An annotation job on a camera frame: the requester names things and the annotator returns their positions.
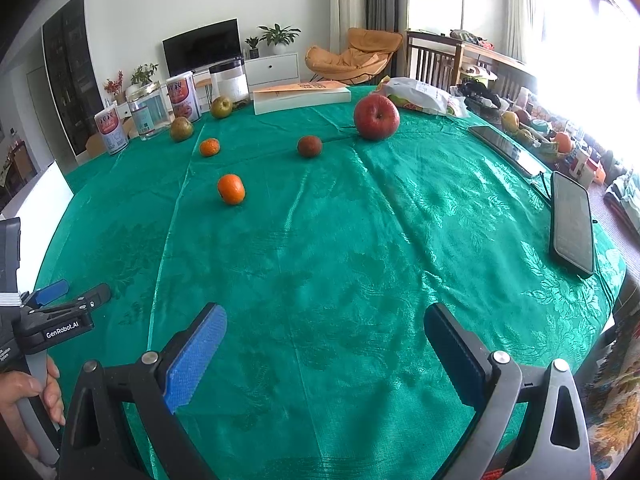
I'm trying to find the pile of clothes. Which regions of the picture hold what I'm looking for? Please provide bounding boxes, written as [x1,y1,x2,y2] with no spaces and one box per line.
[450,29,496,51]

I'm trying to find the white plastic snack bag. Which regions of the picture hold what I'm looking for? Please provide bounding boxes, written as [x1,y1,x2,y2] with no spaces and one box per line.
[375,76,471,118]

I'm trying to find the white television cabinet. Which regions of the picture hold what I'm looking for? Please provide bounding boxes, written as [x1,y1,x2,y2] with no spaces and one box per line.
[192,52,301,88]

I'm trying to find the clear jar black lid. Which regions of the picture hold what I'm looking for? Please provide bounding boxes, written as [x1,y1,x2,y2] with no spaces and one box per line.
[209,58,250,106]

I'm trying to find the person's left hand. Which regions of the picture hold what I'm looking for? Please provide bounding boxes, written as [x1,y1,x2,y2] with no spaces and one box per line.
[0,355,66,457]

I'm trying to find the glass jar gold lid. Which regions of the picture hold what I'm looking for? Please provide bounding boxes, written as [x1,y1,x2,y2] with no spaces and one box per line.
[126,81,171,141]

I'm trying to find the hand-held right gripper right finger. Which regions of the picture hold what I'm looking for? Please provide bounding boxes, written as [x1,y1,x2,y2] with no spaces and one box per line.
[424,302,593,480]

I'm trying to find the white book orange cover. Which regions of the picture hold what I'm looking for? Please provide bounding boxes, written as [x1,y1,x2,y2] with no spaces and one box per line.
[252,81,352,116]

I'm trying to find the black phone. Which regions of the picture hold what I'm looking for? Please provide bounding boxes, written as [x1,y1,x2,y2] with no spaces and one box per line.
[549,171,596,278]

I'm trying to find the white sheer curtain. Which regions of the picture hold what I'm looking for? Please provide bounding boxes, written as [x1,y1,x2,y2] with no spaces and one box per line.
[505,0,546,63]

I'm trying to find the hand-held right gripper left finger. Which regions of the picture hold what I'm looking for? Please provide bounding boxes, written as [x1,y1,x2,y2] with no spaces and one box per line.
[57,302,228,480]

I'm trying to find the striped cloth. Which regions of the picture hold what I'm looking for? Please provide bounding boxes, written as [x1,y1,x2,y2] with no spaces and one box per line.
[602,170,640,238]

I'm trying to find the large potted plant white pot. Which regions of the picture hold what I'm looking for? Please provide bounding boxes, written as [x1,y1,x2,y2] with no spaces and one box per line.
[258,23,302,56]

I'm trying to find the leafy green potted plant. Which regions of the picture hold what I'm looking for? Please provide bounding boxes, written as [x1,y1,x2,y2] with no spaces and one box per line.
[131,63,159,88]

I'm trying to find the black flat television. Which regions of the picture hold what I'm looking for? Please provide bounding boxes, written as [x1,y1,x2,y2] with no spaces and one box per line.
[162,18,243,77]

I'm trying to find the orange lounge chair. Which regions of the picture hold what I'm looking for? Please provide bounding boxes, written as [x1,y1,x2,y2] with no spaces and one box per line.
[305,27,404,86]

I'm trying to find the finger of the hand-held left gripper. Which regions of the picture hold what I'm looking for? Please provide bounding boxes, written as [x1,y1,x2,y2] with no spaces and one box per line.
[27,282,112,317]
[22,279,70,309]

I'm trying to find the yellow floral cloth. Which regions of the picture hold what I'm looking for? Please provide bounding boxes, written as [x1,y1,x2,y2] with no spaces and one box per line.
[582,340,640,480]

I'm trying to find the small white red can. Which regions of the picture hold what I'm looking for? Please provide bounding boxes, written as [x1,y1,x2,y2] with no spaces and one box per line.
[95,102,126,156]

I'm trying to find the wooden chair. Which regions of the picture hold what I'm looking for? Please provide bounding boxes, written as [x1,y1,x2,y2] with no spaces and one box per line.
[0,140,38,196]

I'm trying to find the thin black phone cable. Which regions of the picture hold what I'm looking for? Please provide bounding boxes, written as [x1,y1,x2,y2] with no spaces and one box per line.
[530,172,553,206]

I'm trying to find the black bag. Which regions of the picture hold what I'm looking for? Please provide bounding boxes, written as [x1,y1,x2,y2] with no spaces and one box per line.
[457,78,503,111]

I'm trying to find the white cardboard box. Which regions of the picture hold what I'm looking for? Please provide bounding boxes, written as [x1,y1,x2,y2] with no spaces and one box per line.
[0,160,76,233]

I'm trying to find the green patterned tablecloth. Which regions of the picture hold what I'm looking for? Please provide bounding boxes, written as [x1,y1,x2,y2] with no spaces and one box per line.
[32,85,628,480]

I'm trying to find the dark tall cabinet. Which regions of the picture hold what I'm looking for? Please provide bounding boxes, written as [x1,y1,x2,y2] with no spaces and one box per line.
[42,0,106,156]

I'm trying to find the wooden slatted bench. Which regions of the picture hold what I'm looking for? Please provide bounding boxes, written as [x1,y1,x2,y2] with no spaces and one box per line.
[406,30,538,96]

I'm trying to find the brown cardboard box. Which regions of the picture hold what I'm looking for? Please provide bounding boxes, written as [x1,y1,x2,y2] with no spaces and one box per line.
[85,132,108,161]

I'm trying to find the red apple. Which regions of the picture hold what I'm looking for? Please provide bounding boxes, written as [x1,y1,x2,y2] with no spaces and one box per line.
[353,94,401,141]

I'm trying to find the tall red can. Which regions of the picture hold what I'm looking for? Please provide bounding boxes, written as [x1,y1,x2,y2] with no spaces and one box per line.
[166,73,202,123]

